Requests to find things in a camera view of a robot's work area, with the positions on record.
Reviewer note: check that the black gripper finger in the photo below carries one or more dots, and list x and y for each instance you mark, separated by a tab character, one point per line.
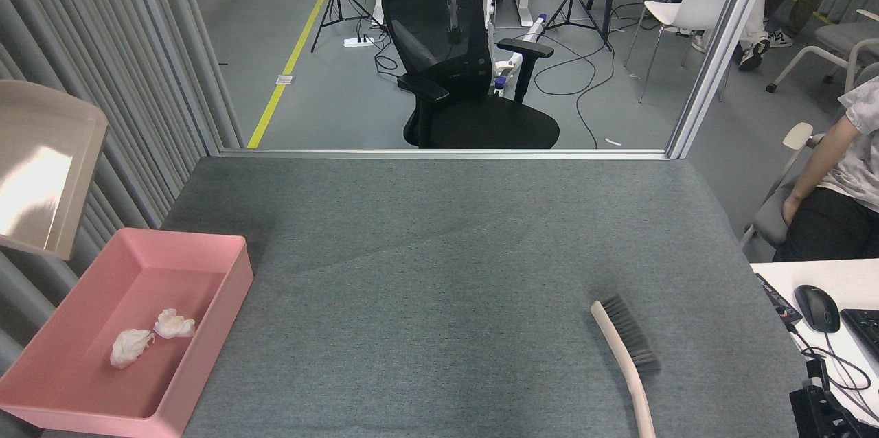
817	414

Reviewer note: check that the beige hand brush black bristles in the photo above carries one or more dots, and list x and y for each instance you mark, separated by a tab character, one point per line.
628	355

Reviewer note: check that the white paper ball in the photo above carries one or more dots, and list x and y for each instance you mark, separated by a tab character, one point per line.
129	347
173	323

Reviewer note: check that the beige plastic dustpan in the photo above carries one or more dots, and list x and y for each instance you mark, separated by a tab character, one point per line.
48	163

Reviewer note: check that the person's forearm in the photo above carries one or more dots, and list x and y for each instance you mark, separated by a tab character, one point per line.
820	163

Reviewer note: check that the pink plastic bin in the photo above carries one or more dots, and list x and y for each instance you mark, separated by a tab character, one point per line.
82	390

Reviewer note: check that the black keyboard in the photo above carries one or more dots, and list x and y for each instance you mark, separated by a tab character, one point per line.
864	331

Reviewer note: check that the black computer mouse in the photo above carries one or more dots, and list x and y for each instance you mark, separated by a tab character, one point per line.
817	309

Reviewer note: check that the flat black device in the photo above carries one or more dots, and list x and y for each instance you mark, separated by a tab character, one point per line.
777	298

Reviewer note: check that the white side desk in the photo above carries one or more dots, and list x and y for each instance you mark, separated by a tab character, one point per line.
845	273

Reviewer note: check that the white plastic chair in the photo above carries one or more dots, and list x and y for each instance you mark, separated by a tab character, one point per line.
690	5

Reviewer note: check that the white stand on wheels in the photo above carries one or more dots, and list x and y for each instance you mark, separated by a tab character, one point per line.
508	67

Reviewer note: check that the black mesh office chair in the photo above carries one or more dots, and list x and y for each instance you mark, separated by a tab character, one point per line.
446	47

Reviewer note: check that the white power strip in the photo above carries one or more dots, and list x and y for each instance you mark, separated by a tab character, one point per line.
358	42

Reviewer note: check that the metal floor plate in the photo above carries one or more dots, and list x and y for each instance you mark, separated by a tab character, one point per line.
285	79

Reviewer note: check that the grey curtain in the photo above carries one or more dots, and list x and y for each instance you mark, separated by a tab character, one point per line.
62	26

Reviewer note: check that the silver frame rail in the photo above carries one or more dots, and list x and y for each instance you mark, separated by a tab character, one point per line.
446	154

